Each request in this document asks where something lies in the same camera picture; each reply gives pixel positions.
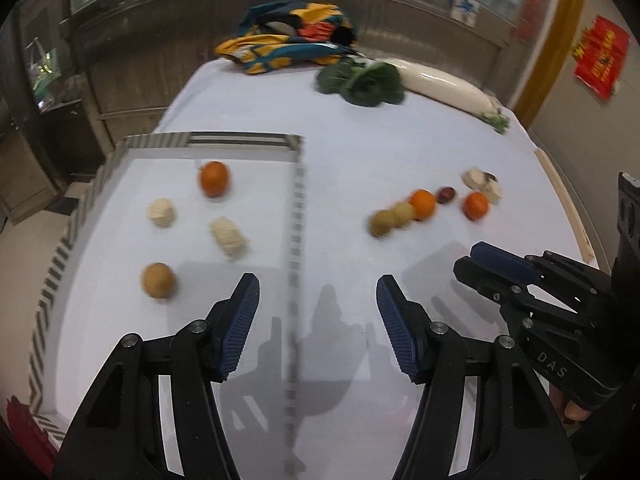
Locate red chair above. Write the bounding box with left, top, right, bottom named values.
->
left=4, top=395, right=57, bottom=463

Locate large cream sugarcane chunk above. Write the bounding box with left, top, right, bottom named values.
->
left=461, top=167, right=488, bottom=191

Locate striped-rim white tray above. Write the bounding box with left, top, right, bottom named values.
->
left=27, top=131, right=307, bottom=473

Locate person's right hand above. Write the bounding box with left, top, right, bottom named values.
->
left=550, top=385, right=589, bottom=424

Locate white tablecloth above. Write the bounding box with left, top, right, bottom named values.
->
left=65, top=57, right=598, bottom=480

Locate orange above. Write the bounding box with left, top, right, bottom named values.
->
left=408, top=189, right=437, bottom=221
left=462, top=192, right=489, bottom=221
left=199, top=161, right=231, bottom=197

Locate colourful patterned cloth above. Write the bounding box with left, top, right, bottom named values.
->
left=214, top=1, right=362, bottom=76

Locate red window decoration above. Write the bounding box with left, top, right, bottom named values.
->
left=515, top=0, right=551, bottom=41

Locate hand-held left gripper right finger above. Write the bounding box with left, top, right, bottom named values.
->
left=375, top=274, right=581, bottom=480

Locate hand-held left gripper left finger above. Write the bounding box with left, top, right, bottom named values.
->
left=52, top=272, right=261, bottom=480

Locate white daikon radish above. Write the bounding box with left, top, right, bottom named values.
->
left=382, top=57, right=511, bottom=133

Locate brown round longan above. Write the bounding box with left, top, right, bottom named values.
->
left=392, top=201, right=417, bottom=227
left=141, top=262, right=177, bottom=300
left=369, top=210, right=397, bottom=237

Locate green bok choy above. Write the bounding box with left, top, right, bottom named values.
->
left=316, top=58, right=407, bottom=107

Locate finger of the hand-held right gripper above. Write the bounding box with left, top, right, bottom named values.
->
left=454, top=256, right=577, bottom=332
left=472, top=241, right=612, bottom=312

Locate red wall poster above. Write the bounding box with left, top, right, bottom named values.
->
left=571, top=14, right=631, bottom=102

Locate blue and white sticker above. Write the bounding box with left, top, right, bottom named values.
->
left=450, top=0, right=480, bottom=23

